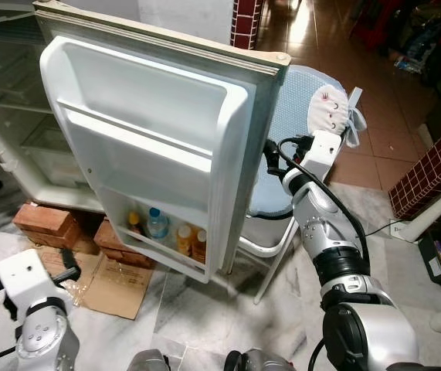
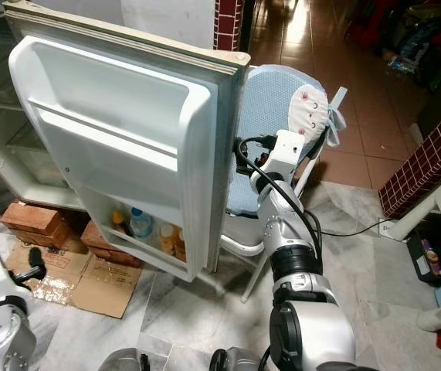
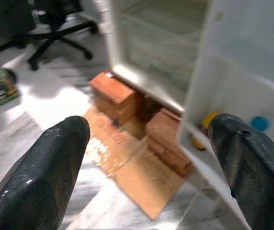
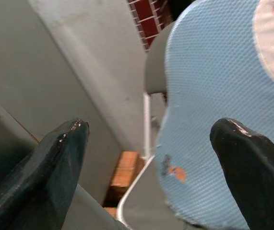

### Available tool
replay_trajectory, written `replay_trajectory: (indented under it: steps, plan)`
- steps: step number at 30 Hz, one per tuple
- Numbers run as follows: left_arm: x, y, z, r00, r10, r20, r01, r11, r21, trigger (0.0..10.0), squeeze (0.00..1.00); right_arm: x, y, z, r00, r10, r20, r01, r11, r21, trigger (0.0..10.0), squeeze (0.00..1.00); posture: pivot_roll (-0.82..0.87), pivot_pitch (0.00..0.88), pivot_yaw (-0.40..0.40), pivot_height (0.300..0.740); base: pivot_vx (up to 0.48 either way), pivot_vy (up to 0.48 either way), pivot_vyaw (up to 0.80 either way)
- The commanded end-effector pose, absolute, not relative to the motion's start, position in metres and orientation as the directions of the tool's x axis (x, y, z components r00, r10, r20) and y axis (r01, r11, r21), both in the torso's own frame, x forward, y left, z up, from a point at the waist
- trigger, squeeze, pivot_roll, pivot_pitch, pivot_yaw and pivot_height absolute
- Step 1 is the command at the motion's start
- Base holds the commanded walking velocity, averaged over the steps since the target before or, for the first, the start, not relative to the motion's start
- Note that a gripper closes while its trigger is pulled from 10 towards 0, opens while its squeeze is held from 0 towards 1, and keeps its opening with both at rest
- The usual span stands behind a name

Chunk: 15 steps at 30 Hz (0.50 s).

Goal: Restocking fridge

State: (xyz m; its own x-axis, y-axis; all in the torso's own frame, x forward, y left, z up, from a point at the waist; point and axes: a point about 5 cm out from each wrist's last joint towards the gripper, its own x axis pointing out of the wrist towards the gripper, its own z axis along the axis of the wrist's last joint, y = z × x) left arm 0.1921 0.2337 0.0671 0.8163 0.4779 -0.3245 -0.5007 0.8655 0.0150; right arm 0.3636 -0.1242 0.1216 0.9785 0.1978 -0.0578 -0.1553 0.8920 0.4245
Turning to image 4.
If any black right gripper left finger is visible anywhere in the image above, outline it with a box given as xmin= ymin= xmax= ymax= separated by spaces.
xmin=0 ymin=118 xmax=90 ymax=230

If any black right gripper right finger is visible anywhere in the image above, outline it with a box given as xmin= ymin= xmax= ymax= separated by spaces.
xmin=209 ymin=117 xmax=274 ymax=230

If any white fridge body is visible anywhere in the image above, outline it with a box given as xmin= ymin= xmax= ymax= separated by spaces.
xmin=0 ymin=0 xmax=123 ymax=209

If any red brick stack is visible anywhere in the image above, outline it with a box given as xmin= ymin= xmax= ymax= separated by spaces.
xmin=102 ymin=150 xmax=145 ymax=216

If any light blue textured foam pad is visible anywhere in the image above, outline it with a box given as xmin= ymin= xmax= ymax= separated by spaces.
xmin=155 ymin=0 xmax=274 ymax=230

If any grey curved plastic panel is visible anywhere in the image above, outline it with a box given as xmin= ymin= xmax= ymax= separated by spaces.
xmin=145 ymin=21 xmax=176 ymax=96

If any white metal tube frame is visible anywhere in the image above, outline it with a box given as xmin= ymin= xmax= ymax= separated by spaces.
xmin=117 ymin=92 xmax=155 ymax=225

